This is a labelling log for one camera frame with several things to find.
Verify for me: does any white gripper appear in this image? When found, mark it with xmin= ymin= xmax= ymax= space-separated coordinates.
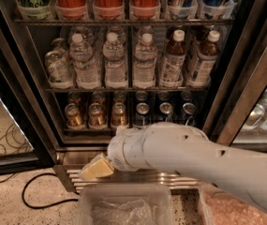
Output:
xmin=79 ymin=127 xmax=140 ymax=180

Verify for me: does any orange can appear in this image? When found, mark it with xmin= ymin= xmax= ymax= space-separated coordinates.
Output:
xmin=111 ymin=102 xmax=127 ymax=127
xmin=113 ymin=91 xmax=126 ymax=103
xmin=88 ymin=102 xmax=106 ymax=128
xmin=92 ymin=92 xmax=106 ymax=105
xmin=65 ymin=103 xmax=83 ymax=127
xmin=67 ymin=92 xmax=82 ymax=105

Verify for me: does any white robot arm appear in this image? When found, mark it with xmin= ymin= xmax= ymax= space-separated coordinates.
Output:
xmin=79 ymin=122 xmax=267 ymax=214

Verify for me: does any blue can front left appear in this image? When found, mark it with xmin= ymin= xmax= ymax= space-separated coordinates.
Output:
xmin=135 ymin=103 xmax=150 ymax=127

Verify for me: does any open fridge glass door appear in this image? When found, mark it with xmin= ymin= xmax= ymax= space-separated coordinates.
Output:
xmin=0 ymin=0 xmax=57 ymax=177

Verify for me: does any blue can back left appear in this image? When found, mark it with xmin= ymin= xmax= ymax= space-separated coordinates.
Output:
xmin=135 ymin=91 xmax=148 ymax=103

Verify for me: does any blue can front middle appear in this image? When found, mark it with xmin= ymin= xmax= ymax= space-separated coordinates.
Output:
xmin=156 ymin=102 xmax=173 ymax=122

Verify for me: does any blue can back middle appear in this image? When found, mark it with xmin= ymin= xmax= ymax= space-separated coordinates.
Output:
xmin=156 ymin=91 xmax=171 ymax=103

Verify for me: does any blue can front right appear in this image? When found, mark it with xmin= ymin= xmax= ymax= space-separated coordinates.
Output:
xmin=179 ymin=102 xmax=197 ymax=126

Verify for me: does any silver can front middle shelf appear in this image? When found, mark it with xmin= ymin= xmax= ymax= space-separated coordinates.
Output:
xmin=45 ymin=51 xmax=72 ymax=83

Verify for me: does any silver can shelf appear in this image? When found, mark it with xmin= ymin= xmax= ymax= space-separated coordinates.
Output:
xmin=45 ymin=51 xmax=72 ymax=83
xmin=51 ymin=37 xmax=69 ymax=61

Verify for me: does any blue can back right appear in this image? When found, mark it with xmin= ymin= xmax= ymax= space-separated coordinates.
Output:
xmin=181 ymin=90 xmax=193 ymax=103

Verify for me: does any silver can back middle shelf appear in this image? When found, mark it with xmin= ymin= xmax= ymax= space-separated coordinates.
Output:
xmin=51 ymin=37 xmax=69 ymax=61

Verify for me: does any right fridge glass door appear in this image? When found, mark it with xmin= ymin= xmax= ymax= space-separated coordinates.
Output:
xmin=201 ymin=0 xmax=267 ymax=153

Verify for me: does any red cola can middle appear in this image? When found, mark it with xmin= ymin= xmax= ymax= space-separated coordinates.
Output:
xmin=95 ymin=0 xmax=123 ymax=20

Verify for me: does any red cola can right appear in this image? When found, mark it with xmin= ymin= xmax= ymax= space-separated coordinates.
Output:
xmin=131 ymin=0 xmax=158 ymax=19

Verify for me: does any blue can top left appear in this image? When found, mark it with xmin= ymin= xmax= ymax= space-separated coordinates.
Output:
xmin=167 ymin=0 xmax=197 ymax=20

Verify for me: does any clear plastic bin left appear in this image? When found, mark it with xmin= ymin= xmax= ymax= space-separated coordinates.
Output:
xmin=75 ymin=184 xmax=174 ymax=225

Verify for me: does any clear plastic bin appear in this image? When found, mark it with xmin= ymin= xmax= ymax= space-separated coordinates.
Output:
xmin=200 ymin=185 xmax=229 ymax=225
xmin=75 ymin=184 xmax=174 ymax=225

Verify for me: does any water bottle middle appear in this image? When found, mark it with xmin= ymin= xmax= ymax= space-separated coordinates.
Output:
xmin=103 ymin=32 xmax=126 ymax=88

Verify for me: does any water bottle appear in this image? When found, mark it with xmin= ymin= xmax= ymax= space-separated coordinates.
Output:
xmin=69 ymin=34 xmax=100 ymax=89
xmin=103 ymin=32 xmax=126 ymax=88
xmin=133 ymin=33 xmax=157 ymax=89

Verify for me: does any water bottle left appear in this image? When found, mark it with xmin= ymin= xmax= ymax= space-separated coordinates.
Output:
xmin=69 ymin=34 xmax=100 ymax=89

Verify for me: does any water bottle right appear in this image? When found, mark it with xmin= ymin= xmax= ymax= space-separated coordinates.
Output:
xmin=133 ymin=33 xmax=157 ymax=89

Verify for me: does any clear plastic bin right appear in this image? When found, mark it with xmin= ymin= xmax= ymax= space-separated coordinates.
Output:
xmin=200 ymin=185 xmax=229 ymax=225

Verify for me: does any brown tea bottle left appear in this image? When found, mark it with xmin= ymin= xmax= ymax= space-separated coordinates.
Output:
xmin=159 ymin=30 xmax=185 ymax=87

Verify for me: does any brown tea bottle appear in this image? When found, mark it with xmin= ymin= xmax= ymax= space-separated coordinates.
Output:
xmin=187 ymin=30 xmax=220 ymax=87
xmin=159 ymin=30 xmax=185 ymax=87

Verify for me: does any brown tea bottle right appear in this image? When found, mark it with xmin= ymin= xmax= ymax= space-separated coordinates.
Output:
xmin=187 ymin=30 xmax=220 ymax=87

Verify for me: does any black power cable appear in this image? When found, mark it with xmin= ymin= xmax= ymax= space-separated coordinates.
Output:
xmin=21 ymin=172 xmax=81 ymax=210

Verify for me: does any middle wire shelf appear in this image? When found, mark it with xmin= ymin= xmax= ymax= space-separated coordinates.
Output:
xmin=46 ymin=87 xmax=208 ymax=93

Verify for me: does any wire shelf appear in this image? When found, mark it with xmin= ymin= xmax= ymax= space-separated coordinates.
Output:
xmin=15 ymin=19 xmax=233 ymax=26
xmin=46 ymin=87 xmax=208 ymax=93

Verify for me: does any top wire shelf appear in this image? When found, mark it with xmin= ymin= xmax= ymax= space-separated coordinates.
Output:
xmin=15 ymin=19 xmax=233 ymax=26

